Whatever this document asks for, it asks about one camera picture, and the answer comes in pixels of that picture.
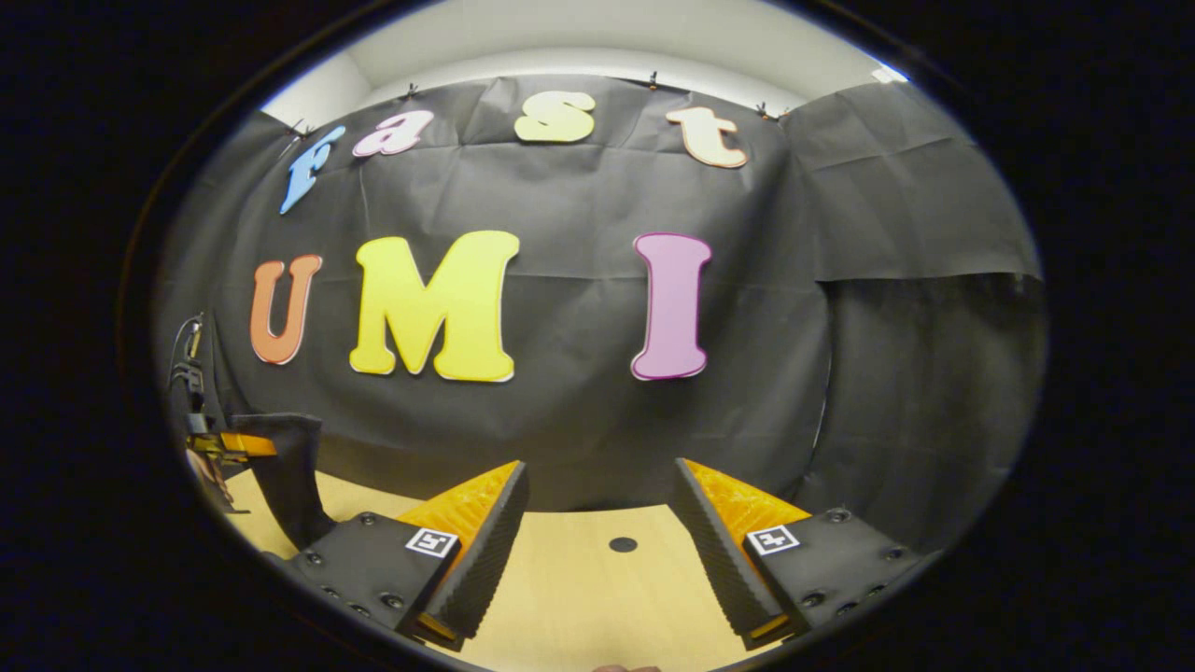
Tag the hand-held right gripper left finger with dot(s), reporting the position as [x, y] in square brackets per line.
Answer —
[485, 560]

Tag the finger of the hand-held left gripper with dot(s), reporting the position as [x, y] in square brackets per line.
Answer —
[250, 445]

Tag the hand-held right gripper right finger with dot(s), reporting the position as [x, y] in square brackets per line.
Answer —
[719, 560]

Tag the dark grey jeans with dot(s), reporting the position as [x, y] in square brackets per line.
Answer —
[289, 476]

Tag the black backdrop cloth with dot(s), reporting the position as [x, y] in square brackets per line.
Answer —
[579, 420]

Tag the ceiling light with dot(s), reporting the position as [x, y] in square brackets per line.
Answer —
[890, 74]

